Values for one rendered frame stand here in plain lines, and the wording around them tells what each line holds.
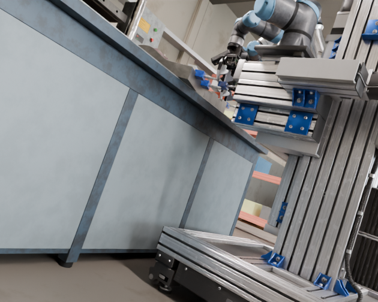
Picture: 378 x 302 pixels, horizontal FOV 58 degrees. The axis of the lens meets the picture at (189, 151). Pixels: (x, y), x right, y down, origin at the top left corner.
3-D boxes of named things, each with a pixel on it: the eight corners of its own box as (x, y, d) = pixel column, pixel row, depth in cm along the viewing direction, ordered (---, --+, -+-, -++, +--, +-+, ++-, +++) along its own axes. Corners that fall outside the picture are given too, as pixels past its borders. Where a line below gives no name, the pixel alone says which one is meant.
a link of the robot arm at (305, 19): (318, 38, 135) (328, 7, 137) (290, 23, 132) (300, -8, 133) (300, 47, 147) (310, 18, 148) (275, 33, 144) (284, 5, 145)
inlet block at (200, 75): (215, 87, 140) (219, 75, 141) (213, 82, 135) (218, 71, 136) (186, 79, 144) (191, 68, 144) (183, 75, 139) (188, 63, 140)
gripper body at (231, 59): (233, 64, 165) (240, 42, 167) (218, 63, 170) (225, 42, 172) (239, 72, 171) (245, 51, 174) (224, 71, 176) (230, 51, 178)
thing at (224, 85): (237, 94, 166) (240, 84, 167) (233, 89, 162) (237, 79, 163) (214, 91, 173) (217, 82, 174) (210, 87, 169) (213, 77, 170)
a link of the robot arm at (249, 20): (269, 16, 162) (258, 26, 173) (249, 6, 160) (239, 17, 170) (264, 30, 161) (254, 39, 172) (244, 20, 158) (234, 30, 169)
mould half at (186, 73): (201, 99, 157) (209, 78, 158) (188, 79, 132) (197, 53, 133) (111, 75, 171) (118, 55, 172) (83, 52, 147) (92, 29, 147)
